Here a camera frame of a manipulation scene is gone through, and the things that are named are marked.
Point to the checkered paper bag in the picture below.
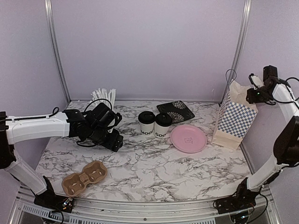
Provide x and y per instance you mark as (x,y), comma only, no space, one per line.
(235,117)

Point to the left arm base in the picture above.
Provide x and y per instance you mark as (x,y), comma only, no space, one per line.
(51,200)

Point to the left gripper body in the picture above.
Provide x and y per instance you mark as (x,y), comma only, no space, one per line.
(97,136)

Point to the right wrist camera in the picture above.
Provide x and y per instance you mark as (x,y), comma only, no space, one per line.
(255,81)

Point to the bundle of white wrapped straws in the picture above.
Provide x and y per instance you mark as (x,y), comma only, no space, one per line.
(103,96)

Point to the brown cardboard cup carrier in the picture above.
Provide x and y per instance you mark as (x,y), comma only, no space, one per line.
(76,183)

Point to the pink plate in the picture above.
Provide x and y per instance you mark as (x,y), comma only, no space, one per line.
(188,139)

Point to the white paper cup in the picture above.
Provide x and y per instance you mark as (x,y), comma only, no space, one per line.
(147,129)
(160,131)

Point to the left aluminium post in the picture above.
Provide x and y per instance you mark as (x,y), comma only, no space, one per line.
(55,48)

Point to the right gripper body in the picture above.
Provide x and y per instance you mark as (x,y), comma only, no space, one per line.
(262,96)

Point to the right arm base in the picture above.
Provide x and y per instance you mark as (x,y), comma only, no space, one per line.
(233,203)

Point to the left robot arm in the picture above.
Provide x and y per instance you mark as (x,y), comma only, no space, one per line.
(18,129)

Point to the right aluminium post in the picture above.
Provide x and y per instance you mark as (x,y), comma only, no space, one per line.
(242,34)

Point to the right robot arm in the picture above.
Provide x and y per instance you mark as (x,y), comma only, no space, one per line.
(286,147)

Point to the black patterned square plate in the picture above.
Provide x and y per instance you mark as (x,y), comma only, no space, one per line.
(177,110)

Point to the aluminium front rail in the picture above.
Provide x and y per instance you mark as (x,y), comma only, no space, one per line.
(93,211)

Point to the aluminium post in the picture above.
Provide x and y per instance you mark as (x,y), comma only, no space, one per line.
(242,34)
(55,48)

